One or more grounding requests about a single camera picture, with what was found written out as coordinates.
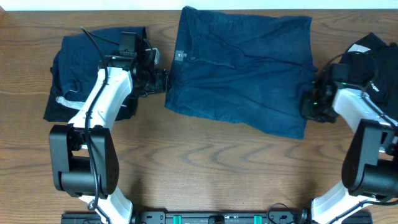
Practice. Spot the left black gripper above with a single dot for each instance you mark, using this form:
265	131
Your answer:
161	81

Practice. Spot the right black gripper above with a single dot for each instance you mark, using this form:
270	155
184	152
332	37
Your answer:
310	104

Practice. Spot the blue denim shorts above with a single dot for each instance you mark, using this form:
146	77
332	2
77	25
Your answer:
242	68

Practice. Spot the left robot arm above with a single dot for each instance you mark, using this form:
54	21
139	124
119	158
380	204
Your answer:
84	161

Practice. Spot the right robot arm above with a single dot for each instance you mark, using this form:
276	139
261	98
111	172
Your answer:
369	171

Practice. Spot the black garment with logo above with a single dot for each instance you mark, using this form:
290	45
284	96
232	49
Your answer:
373	65

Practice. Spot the folded navy shorts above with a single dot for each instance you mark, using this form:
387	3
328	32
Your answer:
75	66

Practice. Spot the folded black shorts white stripe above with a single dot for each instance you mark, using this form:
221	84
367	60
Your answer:
59	109

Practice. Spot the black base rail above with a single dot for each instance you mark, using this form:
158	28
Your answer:
209	218

